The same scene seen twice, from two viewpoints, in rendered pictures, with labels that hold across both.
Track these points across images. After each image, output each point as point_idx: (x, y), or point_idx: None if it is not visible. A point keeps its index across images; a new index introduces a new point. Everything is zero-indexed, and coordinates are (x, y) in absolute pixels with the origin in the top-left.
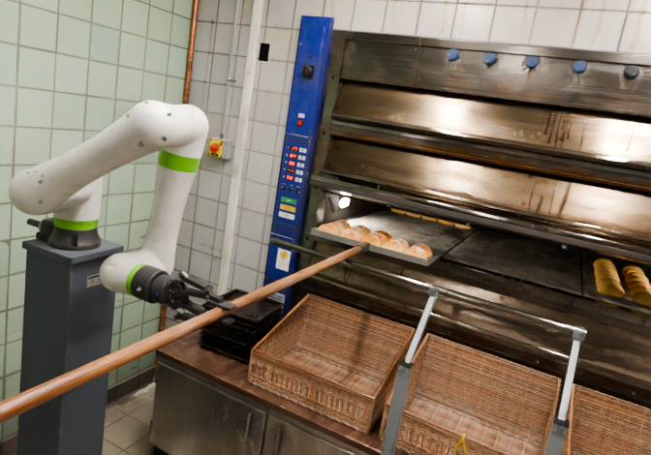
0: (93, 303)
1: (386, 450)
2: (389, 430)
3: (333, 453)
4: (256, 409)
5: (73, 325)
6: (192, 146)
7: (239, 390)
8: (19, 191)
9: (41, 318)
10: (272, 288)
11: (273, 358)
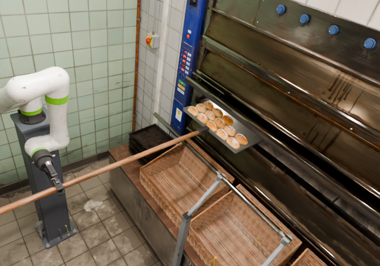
0: None
1: (177, 247)
2: (178, 240)
3: (164, 232)
4: (139, 196)
5: None
6: (55, 93)
7: (133, 185)
8: None
9: (23, 148)
10: (101, 171)
11: (147, 176)
